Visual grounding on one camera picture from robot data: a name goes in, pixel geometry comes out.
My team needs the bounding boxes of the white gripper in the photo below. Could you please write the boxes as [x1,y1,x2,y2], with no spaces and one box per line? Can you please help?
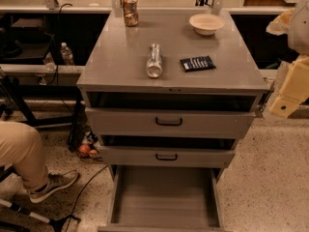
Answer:
[269,55,309,118]

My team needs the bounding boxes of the silver redbull can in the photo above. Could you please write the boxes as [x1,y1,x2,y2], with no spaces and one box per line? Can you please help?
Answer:
[146,43,162,78]

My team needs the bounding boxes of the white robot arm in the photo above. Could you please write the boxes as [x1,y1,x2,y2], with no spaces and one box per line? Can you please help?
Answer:
[267,0,309,118]

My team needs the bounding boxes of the grey metal drawer cabinet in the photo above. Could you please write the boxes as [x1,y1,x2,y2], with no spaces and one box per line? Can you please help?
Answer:
[76,9,270,186]

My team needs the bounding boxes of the grey open bottom drawer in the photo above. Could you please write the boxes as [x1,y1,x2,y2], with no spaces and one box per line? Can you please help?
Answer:
[98,166,228,232]

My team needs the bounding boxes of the grey middle drawer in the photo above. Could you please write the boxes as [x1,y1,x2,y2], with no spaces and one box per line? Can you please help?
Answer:
[99,146,235,168]

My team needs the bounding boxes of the grey top drawer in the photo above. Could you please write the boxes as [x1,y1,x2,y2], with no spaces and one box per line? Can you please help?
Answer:
[86,108,255,139]

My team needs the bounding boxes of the crushed gold soda can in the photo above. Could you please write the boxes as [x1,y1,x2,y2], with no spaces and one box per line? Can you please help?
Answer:
[123,0,139,27]

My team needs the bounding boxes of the dark blue snack packet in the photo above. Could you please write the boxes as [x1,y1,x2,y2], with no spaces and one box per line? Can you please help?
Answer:
[180,55,215,73]

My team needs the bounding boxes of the white paper bowl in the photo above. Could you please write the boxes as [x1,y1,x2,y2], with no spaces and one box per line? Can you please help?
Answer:
[189,14,225,36]

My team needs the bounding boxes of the basket of fruit toys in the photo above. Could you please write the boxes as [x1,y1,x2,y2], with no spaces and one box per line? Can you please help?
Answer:
[77,131,101,160]

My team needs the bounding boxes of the clear plastic water bottle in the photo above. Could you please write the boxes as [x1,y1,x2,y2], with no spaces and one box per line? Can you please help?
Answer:
[60,43,74,66]

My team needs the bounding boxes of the grey sneaker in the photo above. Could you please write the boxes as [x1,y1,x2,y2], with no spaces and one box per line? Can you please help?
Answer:
[29,170,79,203]

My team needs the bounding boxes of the black tripod stand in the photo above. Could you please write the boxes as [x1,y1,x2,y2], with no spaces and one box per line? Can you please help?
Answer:
[0,199,81,232]

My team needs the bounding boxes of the person leg khaki trousers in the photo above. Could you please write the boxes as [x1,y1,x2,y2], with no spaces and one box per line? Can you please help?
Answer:
[0,122,48,192]

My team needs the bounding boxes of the black floor cable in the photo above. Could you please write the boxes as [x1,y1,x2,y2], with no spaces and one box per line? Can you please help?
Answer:
[64,164,109,232]

